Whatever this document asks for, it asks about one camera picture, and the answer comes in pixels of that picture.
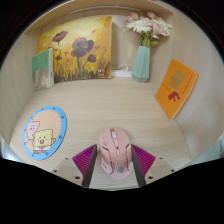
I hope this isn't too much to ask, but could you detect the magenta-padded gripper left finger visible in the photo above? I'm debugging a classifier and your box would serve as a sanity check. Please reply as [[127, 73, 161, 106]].
[[50, 143, 99, 189]]

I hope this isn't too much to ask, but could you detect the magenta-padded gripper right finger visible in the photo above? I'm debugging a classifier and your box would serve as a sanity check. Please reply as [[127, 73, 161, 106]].
[[130, 143, 178, 188]]

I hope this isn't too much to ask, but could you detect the pink computer mouse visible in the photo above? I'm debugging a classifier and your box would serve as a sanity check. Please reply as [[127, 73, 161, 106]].
[[98, 127, 133, 181]]

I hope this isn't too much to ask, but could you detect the round blue-rimmed cartoon mouse pad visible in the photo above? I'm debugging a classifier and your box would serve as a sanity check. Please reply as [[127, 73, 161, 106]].
[[22, 105, 68, 161]]

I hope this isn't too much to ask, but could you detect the orange book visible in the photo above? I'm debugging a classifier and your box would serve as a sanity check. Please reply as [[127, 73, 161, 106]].
[[154, 58, 200, 120]]

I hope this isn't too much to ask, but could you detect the green and beige book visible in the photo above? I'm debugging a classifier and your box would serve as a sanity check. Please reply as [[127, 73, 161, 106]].
[[31, 48, 55, 92]]

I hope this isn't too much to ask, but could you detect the white power strip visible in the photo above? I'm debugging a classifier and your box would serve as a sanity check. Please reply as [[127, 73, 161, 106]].
[[110, 63, 133, 78]]

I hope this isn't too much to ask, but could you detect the teal faceted vase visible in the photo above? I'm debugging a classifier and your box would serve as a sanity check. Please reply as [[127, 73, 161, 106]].
[[130, 45, 151, 84]]

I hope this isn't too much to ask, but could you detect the yellow poppy flower painting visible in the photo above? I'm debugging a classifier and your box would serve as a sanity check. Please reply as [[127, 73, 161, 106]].
[[35, 15, 113, 84]]

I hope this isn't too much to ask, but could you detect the pink and white flower bouquet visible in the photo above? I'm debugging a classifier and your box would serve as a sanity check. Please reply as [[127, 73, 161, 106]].
[[123, 11, 174, 48]]

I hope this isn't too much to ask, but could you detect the white light bar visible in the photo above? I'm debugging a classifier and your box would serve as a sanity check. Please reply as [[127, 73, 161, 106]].
[[69, 5, 134, 16]]

